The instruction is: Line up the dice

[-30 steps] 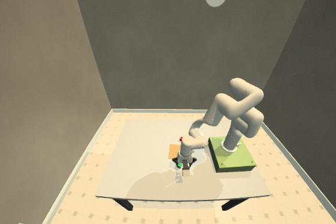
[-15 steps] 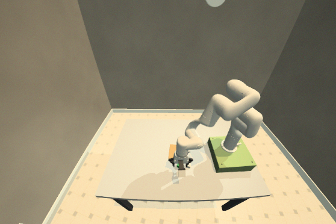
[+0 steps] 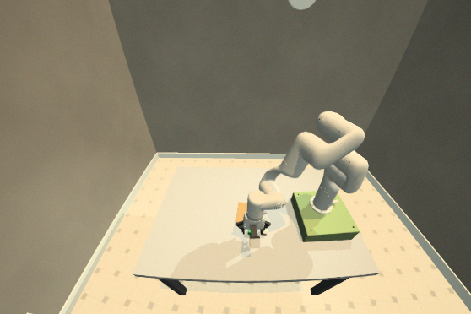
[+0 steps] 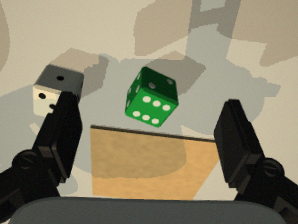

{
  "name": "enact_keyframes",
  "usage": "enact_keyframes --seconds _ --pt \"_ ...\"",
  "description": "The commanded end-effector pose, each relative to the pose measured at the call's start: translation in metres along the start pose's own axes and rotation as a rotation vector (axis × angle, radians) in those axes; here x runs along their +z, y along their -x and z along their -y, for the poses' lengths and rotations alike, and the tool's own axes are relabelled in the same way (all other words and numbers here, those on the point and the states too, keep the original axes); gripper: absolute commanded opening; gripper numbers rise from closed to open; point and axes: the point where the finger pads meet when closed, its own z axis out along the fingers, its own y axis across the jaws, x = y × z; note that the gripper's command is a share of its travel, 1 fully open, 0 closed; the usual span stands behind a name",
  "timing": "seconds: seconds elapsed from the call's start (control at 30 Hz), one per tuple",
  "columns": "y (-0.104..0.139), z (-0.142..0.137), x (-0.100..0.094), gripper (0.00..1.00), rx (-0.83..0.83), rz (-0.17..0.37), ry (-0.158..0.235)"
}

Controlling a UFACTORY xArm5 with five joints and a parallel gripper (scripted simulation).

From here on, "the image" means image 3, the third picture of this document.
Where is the tan flat mat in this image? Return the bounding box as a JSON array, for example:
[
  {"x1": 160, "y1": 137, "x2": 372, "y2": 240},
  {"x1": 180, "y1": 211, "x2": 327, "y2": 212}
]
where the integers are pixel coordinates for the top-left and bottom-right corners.
[{"x1": 236, "y1": 203, "x2": 247, "y2": 222}]

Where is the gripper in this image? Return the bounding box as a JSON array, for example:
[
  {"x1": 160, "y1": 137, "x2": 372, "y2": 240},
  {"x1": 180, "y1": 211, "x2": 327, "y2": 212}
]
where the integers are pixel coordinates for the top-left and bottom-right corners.
[{"x1": 236, "y1": 212, "x2": 271, "y2": 235}]

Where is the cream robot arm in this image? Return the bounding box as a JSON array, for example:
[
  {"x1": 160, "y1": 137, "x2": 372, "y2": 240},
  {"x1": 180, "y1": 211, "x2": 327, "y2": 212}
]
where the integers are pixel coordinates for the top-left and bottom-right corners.
[{"x1": 246, "y1": 111, "x2": 368, "y2": 222}]

